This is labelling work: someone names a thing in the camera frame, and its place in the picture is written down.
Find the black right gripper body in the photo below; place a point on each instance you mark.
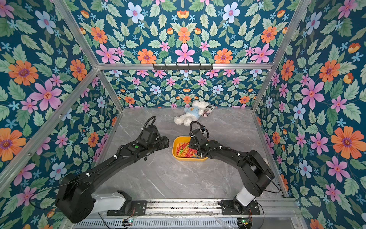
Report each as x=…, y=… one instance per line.
x=193, y=145

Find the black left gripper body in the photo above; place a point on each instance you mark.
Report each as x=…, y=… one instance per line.
x=159, y=144

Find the yellow plastic storage box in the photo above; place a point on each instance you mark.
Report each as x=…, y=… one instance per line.
x=182, y=152

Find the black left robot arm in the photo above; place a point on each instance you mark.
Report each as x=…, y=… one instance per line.
x=77, y=197

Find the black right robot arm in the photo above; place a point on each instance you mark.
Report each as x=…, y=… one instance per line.
x=254, y=171

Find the white plush teddy bear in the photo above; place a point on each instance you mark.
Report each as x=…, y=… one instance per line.
x=192, y=113

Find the flag print pouch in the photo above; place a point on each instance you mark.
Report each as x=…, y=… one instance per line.
x=208, y=110

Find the white vent grille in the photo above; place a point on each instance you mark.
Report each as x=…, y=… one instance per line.
x=159, y=223

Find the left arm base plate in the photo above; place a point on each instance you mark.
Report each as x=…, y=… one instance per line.
x=130, y=208

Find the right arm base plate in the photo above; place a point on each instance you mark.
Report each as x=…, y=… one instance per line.
x=233, y=207

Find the black hook rail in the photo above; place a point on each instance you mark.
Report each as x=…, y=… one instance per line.
x=178, y=67

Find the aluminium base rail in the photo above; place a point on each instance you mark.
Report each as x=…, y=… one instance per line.
x=269, y=207

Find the aluminium corner post right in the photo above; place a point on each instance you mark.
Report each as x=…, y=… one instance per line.
x=292, y=27

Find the aluminium corner post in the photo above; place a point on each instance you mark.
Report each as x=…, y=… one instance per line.
x=292, y=27
x=74, y=28

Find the aluminium corner post left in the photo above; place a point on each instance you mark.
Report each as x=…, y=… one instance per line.
x=74, y=28

